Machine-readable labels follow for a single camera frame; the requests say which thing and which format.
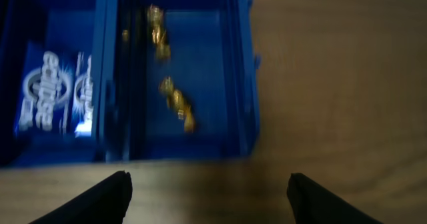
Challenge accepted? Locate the blue candy pack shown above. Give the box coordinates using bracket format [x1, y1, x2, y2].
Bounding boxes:
[13, 42, 73, 137]

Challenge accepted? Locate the blue tray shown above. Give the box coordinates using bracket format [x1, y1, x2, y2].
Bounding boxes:
[0, 0, 262, 168]

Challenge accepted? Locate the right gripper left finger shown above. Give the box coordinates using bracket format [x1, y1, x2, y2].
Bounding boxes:
[29, 170, 133, 224]

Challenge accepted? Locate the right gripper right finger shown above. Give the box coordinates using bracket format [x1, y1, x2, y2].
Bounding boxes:
[286, 172, 385, 224]

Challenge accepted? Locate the gold candy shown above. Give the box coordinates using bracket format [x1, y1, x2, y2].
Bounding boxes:
[158, 75, 183, 111]
[171, 95, 198, 134]
[145, 3, 171, 62]

